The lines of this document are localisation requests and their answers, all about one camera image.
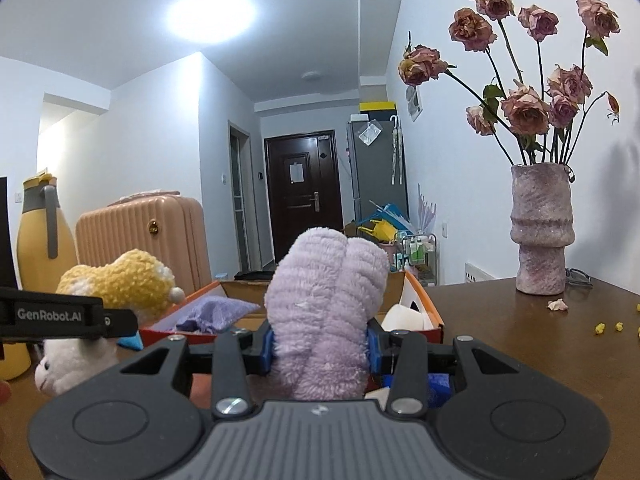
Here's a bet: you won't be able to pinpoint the purple fabric pouch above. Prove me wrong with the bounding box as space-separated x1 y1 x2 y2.
175 296 262 335

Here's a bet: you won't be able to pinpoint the white fluffy ball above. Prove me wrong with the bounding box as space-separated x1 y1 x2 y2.
382 304 436 332

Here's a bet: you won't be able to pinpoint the grey fridge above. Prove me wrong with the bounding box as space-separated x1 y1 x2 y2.
346 116 408 231

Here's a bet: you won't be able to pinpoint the metal wire cart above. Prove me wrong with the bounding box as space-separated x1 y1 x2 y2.
395 232 438 286

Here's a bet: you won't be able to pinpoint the blue carton box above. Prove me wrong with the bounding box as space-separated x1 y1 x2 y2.
380 372 453 408

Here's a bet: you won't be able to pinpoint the dark brown entrance door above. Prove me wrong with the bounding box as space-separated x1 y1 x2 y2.
264 130 343 263

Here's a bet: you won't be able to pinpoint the orange cardboard box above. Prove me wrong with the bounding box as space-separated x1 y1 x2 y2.
139 270 445 346

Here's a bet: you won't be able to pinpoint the bunch of dried pink roses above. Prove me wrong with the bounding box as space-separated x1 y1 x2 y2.
398 0 622 167

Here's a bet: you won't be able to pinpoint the pink textured vase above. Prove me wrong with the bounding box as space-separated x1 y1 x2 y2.
510 162 576 295

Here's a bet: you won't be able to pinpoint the grey side door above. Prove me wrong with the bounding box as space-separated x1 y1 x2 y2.
228 120 253 273

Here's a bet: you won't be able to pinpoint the white radiator panel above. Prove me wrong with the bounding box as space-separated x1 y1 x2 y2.
465 261 493 283

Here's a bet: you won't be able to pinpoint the lilac fluffy towel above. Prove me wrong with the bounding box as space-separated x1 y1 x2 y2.
264 227 390 401

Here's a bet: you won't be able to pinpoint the clear plastic bag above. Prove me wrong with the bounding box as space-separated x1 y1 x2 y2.
357 122 383 147

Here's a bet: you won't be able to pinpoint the yellow and white alpaca plush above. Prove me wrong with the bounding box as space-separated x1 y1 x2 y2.
34 249 185 396

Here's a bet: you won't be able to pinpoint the pink ribbed suitcase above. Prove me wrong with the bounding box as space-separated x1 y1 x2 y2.
75 191 212 293

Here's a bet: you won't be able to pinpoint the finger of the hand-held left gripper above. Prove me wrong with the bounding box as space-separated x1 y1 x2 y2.
102 308 139 340

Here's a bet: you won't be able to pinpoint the yellow watering can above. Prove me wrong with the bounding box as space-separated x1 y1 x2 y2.
359 220 398 243

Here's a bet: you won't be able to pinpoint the white wall panel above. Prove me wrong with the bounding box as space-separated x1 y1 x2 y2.
406 85 423 122

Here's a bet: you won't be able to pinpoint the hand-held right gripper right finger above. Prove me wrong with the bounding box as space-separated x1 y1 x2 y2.
367 320 521 417

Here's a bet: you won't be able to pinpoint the blue plastic bag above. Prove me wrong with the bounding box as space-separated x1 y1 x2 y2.
359 202 416 236

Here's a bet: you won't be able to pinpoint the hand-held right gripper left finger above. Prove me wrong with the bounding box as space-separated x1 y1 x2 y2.
117 325 278 418

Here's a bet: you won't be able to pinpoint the white folded umbrellas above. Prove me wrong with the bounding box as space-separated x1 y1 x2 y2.
390 115 404 186

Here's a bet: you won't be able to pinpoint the yellow thermos jug grey handle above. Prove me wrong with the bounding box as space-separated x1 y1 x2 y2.
0 172 78 381

